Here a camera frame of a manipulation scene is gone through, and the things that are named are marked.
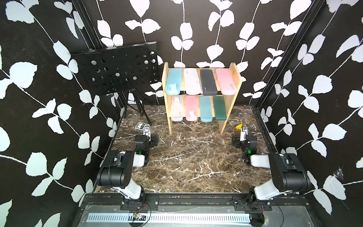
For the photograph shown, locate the teal pencil case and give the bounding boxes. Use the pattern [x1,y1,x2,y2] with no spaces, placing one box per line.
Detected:
[199,96,213,123]

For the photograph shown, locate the white slotted vent strip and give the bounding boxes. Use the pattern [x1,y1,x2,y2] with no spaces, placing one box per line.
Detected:
[86,213,251,224]

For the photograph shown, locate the frosted white pencil case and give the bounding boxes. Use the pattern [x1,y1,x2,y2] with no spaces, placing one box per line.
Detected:
[183,68,201,95]

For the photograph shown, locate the small pink pencil case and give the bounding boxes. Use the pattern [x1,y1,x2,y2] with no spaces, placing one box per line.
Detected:
[185,96,198,122]

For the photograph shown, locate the black perforated music stand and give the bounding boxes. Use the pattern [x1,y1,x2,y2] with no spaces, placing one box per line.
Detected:
[71,42,161,126]

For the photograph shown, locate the clear frosted pencil case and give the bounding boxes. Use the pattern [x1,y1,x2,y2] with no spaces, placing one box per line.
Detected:
[171,95,183,122]

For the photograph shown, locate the light blue pencil case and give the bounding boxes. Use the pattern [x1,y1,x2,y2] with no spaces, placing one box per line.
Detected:
[165,68,182,96]

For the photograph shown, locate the small circuit board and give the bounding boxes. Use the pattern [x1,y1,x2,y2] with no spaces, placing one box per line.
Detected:
[131,214,147,222]

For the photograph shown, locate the dark grey pencil case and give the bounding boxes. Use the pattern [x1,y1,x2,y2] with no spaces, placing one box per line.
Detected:
[200,69,217,96]

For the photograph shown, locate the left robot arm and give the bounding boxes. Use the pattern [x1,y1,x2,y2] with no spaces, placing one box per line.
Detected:
[96,134,158,201]

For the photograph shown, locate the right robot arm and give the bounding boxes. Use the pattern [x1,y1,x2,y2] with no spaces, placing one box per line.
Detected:
[232,133,311,201]

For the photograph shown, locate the dark green pencil case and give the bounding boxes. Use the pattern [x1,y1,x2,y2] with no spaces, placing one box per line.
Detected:
[213,96,227,121]

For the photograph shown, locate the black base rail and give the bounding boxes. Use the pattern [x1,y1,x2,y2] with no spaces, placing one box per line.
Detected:
[79,193,310,213]

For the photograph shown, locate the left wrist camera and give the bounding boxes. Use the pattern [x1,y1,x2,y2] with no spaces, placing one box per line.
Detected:
[143,125,150,137]

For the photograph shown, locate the small yellow block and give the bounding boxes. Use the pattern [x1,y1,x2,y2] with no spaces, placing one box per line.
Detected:
[235,124,243,130]

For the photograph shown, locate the playing card box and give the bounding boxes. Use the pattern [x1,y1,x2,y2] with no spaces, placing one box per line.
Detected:
[135,122,150,131]

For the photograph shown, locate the wooden two-tier shelf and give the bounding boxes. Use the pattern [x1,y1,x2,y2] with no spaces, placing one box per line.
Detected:
[162,62,243,133]

